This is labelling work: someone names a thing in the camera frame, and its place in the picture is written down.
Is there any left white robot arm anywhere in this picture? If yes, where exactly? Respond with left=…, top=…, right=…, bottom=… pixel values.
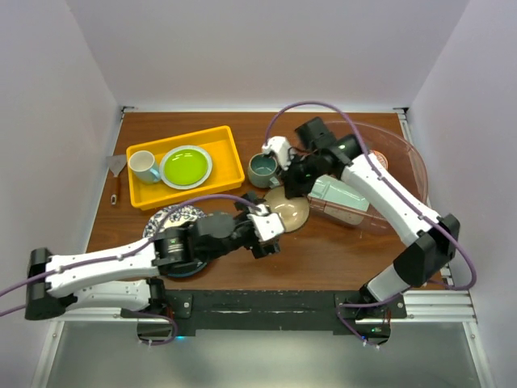
left=24, top=196, right=285, bottom=321

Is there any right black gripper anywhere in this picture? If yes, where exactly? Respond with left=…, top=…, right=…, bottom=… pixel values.
left=276, top=150, right=324, bottom=197

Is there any clear pink plastic bin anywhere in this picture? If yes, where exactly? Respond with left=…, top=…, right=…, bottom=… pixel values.
left=308, top=122, right=428, bottom=234

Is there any white light-blue mug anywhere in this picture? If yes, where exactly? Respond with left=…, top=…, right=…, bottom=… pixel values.
left=128, top=150, right=161, bottom=184

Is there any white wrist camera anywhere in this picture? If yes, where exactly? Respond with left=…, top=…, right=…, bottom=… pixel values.
left=262, top=136, right=291, bottom=171
left=247, top=204, right=285, bottom=243

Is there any green plate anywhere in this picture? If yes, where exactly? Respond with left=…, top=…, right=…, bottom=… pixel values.
left=163, top=149, right=208, bottom=186

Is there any red patterned black-rimmed bowl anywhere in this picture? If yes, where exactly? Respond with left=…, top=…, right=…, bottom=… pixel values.
left=372, top=150, right=389, bottom=170

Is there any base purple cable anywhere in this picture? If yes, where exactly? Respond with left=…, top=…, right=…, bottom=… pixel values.
left=124, top=308, right=180, bottom=347
left=335, top=298, right=405, bottom=348

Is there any brown floral cream-inside bowl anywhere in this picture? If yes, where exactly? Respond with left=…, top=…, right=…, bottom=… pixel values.
left=263, top=186, right=310, bottom=233

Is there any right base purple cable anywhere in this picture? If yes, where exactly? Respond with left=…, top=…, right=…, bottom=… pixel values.
left=335, top=298, right=405, bottom=348

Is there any light-blue scalloped plate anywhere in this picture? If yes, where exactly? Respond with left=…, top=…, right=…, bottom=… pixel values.
left=159, top=145, right=212, bottom=190

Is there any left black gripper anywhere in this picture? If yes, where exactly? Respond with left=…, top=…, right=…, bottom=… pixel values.
left=202, top=192, right=280, bottom=264

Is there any teal speckled ceramic mug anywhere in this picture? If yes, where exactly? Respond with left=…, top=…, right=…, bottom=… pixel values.
left=247, top=154, right=281, bottom=189

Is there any light-teal divided rectangular dish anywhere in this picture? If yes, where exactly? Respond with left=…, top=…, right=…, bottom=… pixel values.
left=308, top=175, right=369, bottom=226

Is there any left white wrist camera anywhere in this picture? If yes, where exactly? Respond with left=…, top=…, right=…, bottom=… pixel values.
left=247, top=204, right=285, bottom=243

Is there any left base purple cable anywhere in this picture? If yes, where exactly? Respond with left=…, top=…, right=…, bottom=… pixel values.
left=124, top=308, right=180, bottom=347

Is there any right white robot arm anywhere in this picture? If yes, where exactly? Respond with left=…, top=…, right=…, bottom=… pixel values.
left=267, top=117, right=460, bottom=318

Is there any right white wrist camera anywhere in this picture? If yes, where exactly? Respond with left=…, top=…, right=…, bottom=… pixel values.
left=262, top=136, right=291, bottom=171

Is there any blue floral plate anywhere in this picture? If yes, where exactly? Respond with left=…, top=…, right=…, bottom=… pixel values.
left=142, top=205, right=207, bottom=238

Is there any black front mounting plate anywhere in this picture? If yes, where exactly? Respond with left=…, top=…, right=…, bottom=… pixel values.
left=120, top=289, right=407, bottom=337

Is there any light-blue bottom plate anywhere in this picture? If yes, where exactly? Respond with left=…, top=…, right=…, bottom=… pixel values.
left=166, top=263, right=208, bottom=279

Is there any metal scraper wooden handle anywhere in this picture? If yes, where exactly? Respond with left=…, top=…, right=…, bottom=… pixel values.
left=106, top=154, right=127, bottom=206

